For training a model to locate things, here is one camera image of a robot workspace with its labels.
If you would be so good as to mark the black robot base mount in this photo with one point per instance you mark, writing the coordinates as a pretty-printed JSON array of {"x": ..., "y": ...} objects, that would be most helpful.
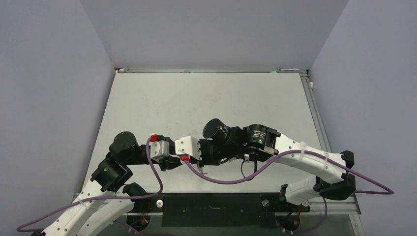
[{"x": 266, "y": 210}]

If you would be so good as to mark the steel oval key holder plate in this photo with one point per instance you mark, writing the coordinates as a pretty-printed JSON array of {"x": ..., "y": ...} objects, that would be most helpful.
[{"x": 199, "y": 169}]

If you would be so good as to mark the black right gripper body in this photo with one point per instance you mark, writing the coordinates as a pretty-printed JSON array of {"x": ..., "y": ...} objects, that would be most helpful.
[{"x": 210, "y": 155}]

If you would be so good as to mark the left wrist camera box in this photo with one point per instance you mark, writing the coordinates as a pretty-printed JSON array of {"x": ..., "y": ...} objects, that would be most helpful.
[{"x": 159, "y": 147}]

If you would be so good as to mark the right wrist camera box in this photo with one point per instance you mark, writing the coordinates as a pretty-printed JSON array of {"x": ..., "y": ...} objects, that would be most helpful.
[{"x": 187, "y": 148}]

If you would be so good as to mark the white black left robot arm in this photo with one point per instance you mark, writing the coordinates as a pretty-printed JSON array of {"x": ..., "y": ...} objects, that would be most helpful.
[{"x": 107, "y": 194}]

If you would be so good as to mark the aluminium table edge rail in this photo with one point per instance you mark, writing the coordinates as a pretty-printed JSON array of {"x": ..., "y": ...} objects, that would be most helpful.
[{"x": 350, "y": 205}]

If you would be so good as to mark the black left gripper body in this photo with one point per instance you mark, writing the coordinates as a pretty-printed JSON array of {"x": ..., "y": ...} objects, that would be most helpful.
[{"x": 167, "y": 162}]

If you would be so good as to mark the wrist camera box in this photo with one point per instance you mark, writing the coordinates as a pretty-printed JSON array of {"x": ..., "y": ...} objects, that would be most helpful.
[
  {"x": 187, "y": 148},
  {"x": 159, "y": 147}
]

